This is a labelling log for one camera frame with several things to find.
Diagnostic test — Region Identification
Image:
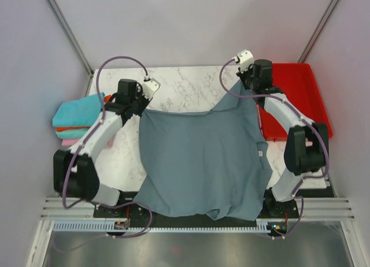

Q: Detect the grey-blue t shirt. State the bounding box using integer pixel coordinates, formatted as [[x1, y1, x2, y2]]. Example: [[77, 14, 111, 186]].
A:
[[135, 83, 272, 221]]

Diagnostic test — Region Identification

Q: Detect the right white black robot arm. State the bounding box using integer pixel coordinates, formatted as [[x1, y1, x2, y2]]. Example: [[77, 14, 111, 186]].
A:
[[234, 51, 330, 217]]

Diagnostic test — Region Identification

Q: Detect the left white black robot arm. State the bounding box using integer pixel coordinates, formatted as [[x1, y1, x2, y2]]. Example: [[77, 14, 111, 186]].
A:
[[53, 79, 161, 217]]

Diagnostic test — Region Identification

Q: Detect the orange folded t shirt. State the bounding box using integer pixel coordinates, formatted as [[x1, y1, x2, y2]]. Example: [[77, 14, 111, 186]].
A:
[[55, 95, 112, 132]]

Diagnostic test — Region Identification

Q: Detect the red plastic bin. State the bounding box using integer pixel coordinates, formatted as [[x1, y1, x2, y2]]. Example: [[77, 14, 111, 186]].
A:
[[259, 63, 333, 142]]

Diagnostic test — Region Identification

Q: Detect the pink folded t shirt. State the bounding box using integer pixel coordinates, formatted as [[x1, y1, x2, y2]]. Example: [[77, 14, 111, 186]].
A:
[[61, 133, 115, 147]]

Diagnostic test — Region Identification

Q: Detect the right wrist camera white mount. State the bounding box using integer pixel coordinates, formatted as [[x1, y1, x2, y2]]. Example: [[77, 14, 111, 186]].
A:
[[234, 50, 254, 73]]

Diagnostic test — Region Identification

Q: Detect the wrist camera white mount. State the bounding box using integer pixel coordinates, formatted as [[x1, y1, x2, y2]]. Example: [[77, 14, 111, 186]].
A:
[[234, 50, 254, 73], [142, 79, 161, 101]]

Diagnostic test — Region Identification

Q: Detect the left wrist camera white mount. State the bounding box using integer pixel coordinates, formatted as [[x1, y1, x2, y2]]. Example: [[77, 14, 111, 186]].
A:
[[142, 79, 161, 101]]

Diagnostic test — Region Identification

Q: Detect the right aluminium corner post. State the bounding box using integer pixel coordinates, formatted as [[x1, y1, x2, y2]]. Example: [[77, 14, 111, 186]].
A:
[[297, 0, 341, 64]]

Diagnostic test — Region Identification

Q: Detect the aluminium corner post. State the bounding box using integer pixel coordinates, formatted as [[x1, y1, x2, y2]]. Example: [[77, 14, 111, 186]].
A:
[[297, 0, 341, 64], [40, 0, 95, 77]]

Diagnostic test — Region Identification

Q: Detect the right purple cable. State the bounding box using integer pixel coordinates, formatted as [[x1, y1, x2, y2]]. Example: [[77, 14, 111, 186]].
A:
[[219, 58, 331, 239]]

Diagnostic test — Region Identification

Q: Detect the purple cable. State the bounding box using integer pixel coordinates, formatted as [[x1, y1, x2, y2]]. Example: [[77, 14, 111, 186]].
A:
[[61, 55, 153, 239], [219, 58, 331, 239]]

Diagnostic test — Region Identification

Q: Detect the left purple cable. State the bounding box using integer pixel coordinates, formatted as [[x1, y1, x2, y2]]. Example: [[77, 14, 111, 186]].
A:
[[61, 55, 153, 239]]

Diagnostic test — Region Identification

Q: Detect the left aluminium corner post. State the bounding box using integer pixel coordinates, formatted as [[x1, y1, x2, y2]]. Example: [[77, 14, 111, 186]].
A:
[[40, 0, 95, 77]]

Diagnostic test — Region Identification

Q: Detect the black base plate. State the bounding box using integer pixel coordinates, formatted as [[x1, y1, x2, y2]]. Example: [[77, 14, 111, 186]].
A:
[[94, 191, 299, 229]]

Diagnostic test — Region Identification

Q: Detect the left white cable duct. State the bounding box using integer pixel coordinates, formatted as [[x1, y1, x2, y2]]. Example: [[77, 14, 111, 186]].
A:
[[53, 220, 130, 232]]

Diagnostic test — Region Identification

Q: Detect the white cable duct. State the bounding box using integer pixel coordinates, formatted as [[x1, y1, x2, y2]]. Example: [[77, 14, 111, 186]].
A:
[[256, 218, 287, 231], [53, 220, 130, 232]]

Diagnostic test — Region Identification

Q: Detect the aluminium rail frame front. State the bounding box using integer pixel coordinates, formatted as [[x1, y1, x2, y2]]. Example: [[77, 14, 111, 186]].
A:
[[26, 197, 369, 266]]

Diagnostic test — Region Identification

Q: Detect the right white cable duct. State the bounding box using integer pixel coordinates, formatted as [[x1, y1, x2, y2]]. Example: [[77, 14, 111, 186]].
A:
[[256, 218, 287, 231]]

